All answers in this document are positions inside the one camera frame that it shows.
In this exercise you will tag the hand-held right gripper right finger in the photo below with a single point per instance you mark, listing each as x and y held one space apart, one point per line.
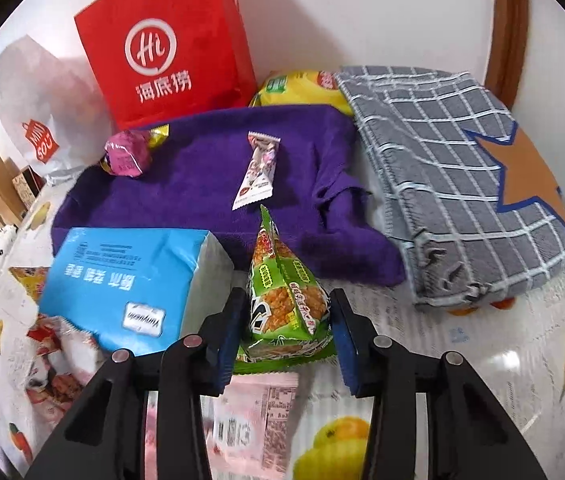
347 345

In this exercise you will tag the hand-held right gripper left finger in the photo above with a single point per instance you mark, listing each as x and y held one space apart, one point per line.
227 342

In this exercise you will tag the green triangular snack packet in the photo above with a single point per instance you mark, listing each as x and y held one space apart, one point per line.
277 300

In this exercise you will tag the pale pink snack packet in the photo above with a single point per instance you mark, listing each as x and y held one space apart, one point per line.
257 420

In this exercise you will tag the blue tissue pack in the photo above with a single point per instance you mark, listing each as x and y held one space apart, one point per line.
122 280

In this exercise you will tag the purple towel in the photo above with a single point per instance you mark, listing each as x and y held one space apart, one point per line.
197 175

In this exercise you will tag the white pink snack bar packet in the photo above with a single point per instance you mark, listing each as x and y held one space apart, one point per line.
257 175

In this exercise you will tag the red white snack packet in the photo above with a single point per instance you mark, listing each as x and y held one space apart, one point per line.
57 360

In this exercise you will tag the orange snack packet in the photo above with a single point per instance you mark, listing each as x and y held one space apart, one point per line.
30 282

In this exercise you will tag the grey grid-pattern box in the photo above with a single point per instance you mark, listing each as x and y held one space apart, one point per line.
427 150

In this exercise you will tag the yellow snack bag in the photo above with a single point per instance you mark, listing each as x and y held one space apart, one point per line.
292 90

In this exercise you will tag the white plastic bag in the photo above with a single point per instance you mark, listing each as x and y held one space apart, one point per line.
27 85

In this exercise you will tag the red paper bag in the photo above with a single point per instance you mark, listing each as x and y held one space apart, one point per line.
172 20

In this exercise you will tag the wooden door frame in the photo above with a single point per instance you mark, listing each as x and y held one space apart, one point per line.
505 20

